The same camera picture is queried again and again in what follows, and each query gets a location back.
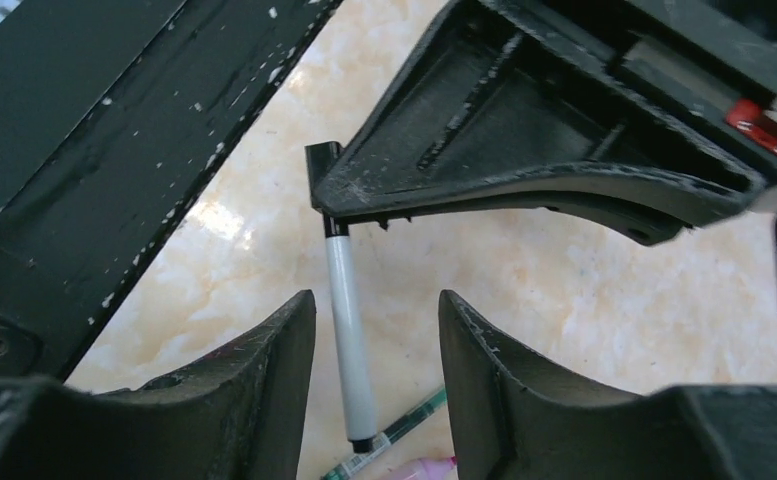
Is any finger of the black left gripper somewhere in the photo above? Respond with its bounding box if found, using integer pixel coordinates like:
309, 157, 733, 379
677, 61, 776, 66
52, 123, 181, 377
309, 1, 777, 245

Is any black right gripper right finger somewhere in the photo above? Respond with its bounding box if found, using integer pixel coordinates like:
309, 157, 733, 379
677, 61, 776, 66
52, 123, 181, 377
438, 290, 777, 479

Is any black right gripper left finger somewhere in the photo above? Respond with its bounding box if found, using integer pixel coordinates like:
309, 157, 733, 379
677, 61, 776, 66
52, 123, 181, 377
0, 290, 316, 479

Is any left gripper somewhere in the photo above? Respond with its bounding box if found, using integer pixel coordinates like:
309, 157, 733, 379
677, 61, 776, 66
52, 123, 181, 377
599, 1, 777, 165

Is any pink highlighter pen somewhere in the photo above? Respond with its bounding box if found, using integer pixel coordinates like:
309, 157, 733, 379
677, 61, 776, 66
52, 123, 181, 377
379, 456, 457, 480

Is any white marker black cap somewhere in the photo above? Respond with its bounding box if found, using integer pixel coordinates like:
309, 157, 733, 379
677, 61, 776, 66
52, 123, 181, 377
311, 197, 378, 454

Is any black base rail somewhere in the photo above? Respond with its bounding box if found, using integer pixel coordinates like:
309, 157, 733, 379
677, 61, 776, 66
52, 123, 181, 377
0, 1, 337, 380

